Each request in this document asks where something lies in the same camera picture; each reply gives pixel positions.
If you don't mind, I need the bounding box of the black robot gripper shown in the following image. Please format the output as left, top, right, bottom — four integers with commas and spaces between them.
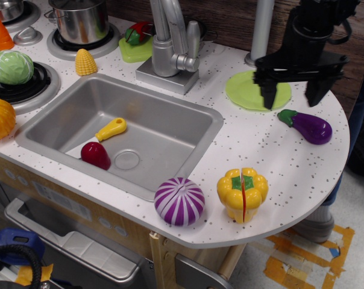
253, 46, 350, 110

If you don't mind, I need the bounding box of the purple toy eggplant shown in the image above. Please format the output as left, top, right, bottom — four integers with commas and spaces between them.
278, 109, 333, 145

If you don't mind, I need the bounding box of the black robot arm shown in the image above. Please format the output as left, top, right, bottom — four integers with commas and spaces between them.
254, 1, 359, 109

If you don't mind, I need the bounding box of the light green plastic plate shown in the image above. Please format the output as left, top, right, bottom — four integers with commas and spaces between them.
225, 70, 292, 111

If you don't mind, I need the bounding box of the grey vertical pole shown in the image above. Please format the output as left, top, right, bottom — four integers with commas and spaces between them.
245, 0, 275, 67

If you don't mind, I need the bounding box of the yellow toy bell pepper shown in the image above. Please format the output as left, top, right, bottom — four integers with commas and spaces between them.
217, 167, 269, 223

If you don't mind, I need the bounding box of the silver toy faucet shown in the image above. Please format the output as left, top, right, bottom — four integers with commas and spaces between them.
136, 0, 201, 95

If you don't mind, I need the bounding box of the grey shoe with white sock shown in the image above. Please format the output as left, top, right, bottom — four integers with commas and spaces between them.
292, 205, 334, 243

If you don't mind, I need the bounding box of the purple striped toy onion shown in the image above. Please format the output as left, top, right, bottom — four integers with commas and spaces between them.
154, 177, 205, 227

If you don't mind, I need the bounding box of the red green toy pepper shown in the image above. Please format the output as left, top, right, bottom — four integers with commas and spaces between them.
125, 22, 153, 46

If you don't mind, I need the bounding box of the silver toy sink basin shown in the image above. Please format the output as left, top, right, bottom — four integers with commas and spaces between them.
15, 73, 223, 201

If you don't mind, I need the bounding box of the orange floor tape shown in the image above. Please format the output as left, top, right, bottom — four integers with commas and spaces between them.
261, 225, 355, 288

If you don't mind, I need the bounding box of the yellow toy corn cob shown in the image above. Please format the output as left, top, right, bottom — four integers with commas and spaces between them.
75, 49, 98, 76

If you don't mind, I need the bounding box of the dark red toy pear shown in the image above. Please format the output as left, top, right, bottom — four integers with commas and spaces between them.
81, 141, 111, 170

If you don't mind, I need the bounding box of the large steel pot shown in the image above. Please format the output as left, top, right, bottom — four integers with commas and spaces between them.
44, 0, 110, 45

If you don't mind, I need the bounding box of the rear right stove burner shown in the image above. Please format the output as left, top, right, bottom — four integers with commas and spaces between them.
46, 24, 120, 60

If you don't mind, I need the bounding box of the stove burner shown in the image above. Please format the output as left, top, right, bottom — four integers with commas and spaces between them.
0, 62, 61, 115
46, 24, 120, 60

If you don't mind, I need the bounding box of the front left stove burner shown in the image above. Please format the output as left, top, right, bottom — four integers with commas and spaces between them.
0, 62, 61, 115

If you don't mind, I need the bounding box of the silver stove knob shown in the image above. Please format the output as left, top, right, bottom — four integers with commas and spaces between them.
13, 26, 43, 46

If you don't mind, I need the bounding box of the green toy cabbage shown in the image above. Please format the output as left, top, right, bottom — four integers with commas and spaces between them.
0, 50, 34, 85

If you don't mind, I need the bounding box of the orange toy pumpkin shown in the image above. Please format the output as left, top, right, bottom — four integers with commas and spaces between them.
0, 99, 16, 139

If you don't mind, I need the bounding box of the orange toy carrot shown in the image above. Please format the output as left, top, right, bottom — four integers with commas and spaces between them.
0, 20, 14, 51

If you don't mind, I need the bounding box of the small steel pot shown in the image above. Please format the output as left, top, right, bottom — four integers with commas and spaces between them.
0, 0, 24, 22

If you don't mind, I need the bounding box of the yellow handled toy knife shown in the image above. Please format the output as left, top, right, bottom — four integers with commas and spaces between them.
66, 117, 127, 159

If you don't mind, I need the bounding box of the silver oven door handle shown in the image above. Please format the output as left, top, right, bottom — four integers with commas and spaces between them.
5, 199, 141, 288

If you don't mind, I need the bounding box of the blue clamp with black cable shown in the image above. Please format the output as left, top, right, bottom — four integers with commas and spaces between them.
0, 227, 46, 289

